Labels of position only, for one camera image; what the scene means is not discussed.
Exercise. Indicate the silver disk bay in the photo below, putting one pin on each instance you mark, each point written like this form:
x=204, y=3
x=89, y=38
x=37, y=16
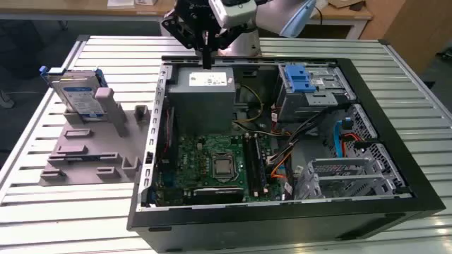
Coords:
x=347, y=178

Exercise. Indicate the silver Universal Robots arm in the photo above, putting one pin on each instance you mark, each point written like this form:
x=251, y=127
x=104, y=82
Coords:
x=247, y=45

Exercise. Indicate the black open PC case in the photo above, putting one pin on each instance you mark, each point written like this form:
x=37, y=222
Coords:
x=247, y=227

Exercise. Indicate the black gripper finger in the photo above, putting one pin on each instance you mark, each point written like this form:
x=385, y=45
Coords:
x=180, y=29
x=211, y=58

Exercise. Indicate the white paper box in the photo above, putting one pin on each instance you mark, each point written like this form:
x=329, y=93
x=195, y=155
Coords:
x=147, y=2
x=120, y=3

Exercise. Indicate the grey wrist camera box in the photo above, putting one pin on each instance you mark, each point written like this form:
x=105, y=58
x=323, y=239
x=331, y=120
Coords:
x=232, y=13

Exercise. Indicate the blue drive latch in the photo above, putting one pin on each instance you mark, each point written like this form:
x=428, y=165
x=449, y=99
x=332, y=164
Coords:
x=300, y=79

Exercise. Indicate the wooden cabinet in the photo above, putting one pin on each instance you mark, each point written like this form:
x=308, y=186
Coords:
x=405, y=26

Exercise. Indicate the grey power supply unit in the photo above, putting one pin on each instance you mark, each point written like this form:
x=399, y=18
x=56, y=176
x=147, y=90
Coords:
x=201, y=111

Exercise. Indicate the silver CPU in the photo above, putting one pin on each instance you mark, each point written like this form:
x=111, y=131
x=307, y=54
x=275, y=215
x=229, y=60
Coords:
x=223, y=167

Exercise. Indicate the silver drive cage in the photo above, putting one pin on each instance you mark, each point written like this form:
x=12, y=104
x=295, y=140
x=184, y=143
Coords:
x=317, y=99

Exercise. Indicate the grey stand foot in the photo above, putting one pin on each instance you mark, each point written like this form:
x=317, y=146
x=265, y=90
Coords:
x=5, y=100

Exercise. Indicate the installed RAM stick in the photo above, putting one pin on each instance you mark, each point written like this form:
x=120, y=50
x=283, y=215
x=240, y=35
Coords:
x=261, y=164

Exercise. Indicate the black graphics card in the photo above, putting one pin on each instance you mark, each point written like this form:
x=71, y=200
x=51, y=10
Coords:
x=219, y=194

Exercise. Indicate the grey parts rack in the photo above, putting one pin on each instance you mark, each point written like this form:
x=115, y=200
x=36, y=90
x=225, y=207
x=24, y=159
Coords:
x=92, y=148

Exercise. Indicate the black chair base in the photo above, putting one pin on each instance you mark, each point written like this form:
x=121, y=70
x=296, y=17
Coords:
x=447, y=54

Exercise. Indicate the brown cardboard piece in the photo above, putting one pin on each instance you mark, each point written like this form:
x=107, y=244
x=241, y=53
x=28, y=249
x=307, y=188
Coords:
x=344, y=4

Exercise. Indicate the CPU socket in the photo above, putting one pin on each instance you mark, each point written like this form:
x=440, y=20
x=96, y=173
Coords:
x=224, y=180

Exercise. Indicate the black RAM slot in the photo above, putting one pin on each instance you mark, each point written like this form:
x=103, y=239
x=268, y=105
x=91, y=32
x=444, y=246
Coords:
x=251, y=164

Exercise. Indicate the green motherboard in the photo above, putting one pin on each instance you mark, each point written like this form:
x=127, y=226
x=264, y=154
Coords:
x=212, y=144

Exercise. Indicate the hard disk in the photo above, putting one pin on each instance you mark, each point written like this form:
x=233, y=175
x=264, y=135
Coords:
x=79, y=98

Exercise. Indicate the wooden desk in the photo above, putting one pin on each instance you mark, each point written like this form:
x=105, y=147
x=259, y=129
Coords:
x=88, y=10

